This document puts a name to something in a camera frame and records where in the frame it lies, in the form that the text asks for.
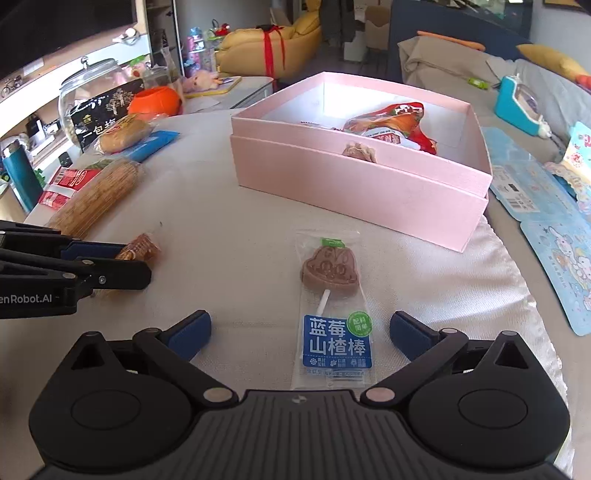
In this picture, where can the dark blue partition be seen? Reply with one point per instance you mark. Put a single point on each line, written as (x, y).
(438, 18)

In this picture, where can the yellow book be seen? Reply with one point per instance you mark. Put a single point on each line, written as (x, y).
(226, 85)

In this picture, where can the beige chair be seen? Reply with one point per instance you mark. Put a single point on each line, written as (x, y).
(376, 23)

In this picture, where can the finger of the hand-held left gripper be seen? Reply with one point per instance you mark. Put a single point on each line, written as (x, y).
(124, 274)
(92, 251)

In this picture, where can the clear cracker packet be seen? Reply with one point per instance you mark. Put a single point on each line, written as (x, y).
(97, 198)

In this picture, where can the small orange snack packet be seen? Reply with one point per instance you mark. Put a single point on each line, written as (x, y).
(143, 247)

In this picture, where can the pink plush toy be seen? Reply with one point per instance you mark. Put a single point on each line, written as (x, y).
(199, 81)

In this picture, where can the white side table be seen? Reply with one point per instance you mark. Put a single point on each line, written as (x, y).
(249, 94)

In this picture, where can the black pouch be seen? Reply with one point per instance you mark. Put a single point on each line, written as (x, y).
(106, 108)

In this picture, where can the cartoon sticker sheet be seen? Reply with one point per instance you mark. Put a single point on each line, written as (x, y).
(563, 272)

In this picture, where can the bread bun packet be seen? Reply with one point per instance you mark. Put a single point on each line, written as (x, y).
(122, 134)

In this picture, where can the white tablecloth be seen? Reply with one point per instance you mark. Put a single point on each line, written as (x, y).
(231, 277)

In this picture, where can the grey covered sofa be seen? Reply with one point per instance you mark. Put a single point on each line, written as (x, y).
(438, 60)

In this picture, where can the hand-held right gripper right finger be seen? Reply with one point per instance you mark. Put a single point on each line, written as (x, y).
(408, 334)

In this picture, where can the orange pumpkin container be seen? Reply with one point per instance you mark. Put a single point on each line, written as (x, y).
(154, 99)

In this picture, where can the light blue sticker card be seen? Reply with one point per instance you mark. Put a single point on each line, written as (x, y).
(579, 157)

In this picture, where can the yellow cushion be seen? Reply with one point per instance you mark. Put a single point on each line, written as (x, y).
(549, 60)

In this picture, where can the brown lollipop packet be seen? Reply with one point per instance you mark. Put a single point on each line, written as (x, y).
(330, 272)

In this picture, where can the blue card pack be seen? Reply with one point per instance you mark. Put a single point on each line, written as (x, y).
(521, 175)

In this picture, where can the blue toy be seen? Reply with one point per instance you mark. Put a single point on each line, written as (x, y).
(508, 104)

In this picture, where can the blue green snack packet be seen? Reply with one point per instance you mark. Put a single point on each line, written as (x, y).
(154, 143)

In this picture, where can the glass jar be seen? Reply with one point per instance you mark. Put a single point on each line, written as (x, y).
(83, 87)

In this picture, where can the yellow sofa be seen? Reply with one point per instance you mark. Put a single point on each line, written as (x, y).
(295, 50)

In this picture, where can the red chicken snack packet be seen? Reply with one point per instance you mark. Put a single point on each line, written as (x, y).
(392, 121)

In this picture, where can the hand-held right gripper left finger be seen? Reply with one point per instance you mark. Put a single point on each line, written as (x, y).
(191, 334)

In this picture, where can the red ribbon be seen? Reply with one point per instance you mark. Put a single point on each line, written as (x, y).
(268, 50)

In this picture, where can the black television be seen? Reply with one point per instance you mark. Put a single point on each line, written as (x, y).
(60, 27)

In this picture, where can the small green toy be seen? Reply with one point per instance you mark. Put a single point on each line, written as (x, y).
(479, 84)

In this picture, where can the pink cardboard box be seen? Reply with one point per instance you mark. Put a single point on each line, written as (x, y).
(369, 194)

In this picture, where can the teal drink bottle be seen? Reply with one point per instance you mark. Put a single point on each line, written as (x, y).
(21, 180)

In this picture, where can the red white label snack packet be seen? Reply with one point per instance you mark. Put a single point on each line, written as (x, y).
(64, 182)

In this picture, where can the dark coat on rack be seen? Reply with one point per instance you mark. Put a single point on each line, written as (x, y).
(341, 18)

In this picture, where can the orange cushion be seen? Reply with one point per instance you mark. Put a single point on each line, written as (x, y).
(585, 81)

